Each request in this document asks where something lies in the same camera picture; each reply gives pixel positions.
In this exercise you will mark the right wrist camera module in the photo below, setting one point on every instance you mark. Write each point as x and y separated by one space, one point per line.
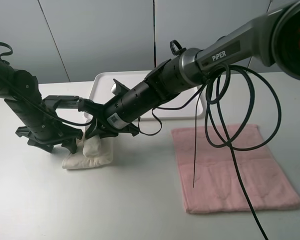
118 88

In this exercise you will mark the pink towel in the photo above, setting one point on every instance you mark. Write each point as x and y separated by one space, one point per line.
213 180

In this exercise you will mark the cream white towel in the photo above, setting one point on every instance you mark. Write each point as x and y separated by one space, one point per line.
91 153

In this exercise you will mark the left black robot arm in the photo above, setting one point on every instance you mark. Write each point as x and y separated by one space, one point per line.
20 85

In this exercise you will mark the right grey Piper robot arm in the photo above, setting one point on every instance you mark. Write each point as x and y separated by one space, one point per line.
273 38

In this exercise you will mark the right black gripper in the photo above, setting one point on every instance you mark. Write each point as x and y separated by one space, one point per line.
117 115

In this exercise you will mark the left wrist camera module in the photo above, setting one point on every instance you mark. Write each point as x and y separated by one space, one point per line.
62 102

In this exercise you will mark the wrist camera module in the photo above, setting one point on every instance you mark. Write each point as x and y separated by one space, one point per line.
118 88
62 102

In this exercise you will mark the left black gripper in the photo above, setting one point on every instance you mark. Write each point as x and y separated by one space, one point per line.
44 131

